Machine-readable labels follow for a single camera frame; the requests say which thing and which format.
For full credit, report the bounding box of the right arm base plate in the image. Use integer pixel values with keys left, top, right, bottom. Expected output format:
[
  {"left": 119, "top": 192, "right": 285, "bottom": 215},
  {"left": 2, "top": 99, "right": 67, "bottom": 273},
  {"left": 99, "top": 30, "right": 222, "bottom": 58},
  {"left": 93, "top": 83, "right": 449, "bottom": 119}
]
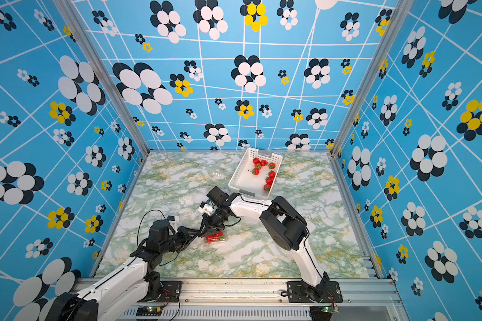
[{"left": 281, "top": 281, "right": 344, "bottom": 304}]

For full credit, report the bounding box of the aluminium front rail frame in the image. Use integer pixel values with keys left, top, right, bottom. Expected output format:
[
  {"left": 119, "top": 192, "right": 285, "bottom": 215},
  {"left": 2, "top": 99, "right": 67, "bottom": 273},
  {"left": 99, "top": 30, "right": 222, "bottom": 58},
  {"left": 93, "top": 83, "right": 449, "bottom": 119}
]
[{"left": 58, "top": 277, "right": 411, "bottom": 321}]

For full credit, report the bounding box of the green circuit board left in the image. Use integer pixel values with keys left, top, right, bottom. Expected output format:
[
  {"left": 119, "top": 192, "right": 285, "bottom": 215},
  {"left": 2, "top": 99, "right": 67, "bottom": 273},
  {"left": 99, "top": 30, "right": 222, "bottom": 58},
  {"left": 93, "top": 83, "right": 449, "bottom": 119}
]
[{"left": 136, "top": 306, "right": 162, "bottom": 317}]

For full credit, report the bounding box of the white perforated plastic basket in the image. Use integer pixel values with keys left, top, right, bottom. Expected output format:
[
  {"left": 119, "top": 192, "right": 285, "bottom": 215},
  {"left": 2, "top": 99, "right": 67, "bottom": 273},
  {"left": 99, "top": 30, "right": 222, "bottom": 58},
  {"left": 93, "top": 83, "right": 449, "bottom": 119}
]
[{"left": 228, "top": 148, "right": 283, "bottom": 200}]

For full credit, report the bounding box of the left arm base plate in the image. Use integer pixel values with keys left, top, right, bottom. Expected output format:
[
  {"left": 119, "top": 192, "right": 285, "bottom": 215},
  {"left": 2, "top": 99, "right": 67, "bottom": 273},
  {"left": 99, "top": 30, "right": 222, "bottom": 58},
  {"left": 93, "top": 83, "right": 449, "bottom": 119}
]
[{"left": 138, "top": 280, "right": 183, "bottom": 304}]

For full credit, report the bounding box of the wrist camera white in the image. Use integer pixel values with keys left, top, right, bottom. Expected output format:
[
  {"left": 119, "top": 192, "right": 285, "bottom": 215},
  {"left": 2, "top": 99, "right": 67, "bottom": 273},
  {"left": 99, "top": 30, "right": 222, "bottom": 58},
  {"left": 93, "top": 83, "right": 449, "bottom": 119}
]
[
  {"left": 167, "top": 215, "right": 179, "bottom": 230},
  {"left": 199, "top": 200, "right": 215, "bottom": 215}
]

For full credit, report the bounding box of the left aluminium corner post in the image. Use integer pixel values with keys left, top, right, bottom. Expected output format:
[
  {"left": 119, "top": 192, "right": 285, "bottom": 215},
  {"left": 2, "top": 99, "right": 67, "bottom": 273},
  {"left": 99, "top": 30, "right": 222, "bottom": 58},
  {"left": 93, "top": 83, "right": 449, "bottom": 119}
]
[{"left": 55, "top": 1, "right": 150, "bottom": 157}]

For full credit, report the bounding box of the green circuit board right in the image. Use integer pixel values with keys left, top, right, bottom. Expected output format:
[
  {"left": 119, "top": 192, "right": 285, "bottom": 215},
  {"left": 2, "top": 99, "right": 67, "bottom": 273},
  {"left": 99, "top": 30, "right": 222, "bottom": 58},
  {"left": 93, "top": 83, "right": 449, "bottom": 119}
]
[{"left": 310, "top": 306, "right": 339, "bottom": 321}]

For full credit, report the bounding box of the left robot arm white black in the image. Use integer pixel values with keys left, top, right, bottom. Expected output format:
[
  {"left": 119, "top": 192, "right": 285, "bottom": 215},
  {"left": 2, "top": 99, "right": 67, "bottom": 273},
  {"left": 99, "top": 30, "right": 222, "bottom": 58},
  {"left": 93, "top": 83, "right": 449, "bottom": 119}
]
[{"left": 45, "top": 219, "right": 199, "bottom": 320}]

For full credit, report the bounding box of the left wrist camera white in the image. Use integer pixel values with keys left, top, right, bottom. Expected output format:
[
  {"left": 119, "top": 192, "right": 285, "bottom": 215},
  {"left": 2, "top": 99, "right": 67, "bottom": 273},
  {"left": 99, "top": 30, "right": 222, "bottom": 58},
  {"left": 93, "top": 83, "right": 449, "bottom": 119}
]
[{"left": 167, "top": 215, "right": 179, "bottom": 230}]

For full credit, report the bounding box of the right aluminium corner post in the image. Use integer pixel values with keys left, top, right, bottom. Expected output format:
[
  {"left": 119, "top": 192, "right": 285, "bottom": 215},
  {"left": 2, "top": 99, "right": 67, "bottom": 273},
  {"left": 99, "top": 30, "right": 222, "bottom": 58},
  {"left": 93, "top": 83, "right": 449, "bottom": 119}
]
[{"left": 332, "top": 0, "right": 414, "bottom": 159}]

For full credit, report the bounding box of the green circuit board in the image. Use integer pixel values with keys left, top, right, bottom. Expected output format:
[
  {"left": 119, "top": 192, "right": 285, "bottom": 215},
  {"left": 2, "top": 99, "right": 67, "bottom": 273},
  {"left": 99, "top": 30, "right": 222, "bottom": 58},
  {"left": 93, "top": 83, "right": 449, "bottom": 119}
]
[
  {"left": 310, "top": 306, "right": 339, "bottom": 321},
  {"left": 136, "top": 306, "right": 162, "bottom": 317}
]

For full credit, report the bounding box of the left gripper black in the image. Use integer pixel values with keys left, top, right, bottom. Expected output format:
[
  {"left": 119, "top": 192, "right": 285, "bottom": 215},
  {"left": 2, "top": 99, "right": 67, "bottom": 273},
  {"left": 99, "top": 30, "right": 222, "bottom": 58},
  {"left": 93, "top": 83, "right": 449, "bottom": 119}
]
[{"left": 161, "top": 226, "right": 199, "bottom": 255}]

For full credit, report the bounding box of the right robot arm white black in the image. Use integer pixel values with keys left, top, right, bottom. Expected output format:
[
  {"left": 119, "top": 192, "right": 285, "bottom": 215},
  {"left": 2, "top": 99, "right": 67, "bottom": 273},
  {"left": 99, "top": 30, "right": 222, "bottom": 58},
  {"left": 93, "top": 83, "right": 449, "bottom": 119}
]
[{"left": 199, "top": 187, "right": 333, "bottom": 303}]

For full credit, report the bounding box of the aluminium corner post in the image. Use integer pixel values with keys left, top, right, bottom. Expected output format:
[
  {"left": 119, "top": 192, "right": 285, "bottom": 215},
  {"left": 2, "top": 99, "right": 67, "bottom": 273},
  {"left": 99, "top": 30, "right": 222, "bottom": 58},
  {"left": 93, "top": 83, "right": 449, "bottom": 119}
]
[
  {"left": 55, "top": 1, "right": 150, "bottom": 157},
  {"left": 332, "top": 0, "right": 414, "bottom": 159}
]

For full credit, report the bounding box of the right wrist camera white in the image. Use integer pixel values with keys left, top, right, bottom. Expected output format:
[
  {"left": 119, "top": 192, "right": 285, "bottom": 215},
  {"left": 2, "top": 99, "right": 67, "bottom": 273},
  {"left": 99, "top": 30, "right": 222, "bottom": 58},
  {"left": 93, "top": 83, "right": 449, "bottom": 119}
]
[{"left": 199, "top": 200, "right": 215, "bottom": 215}]

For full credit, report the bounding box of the clear plastic clamshell container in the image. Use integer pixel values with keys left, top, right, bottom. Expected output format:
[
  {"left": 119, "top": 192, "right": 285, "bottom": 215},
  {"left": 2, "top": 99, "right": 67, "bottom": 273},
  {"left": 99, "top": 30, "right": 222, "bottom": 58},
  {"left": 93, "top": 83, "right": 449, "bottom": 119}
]
[{"left": 205, "top": 230, "right": 228, "bottom": 244}]

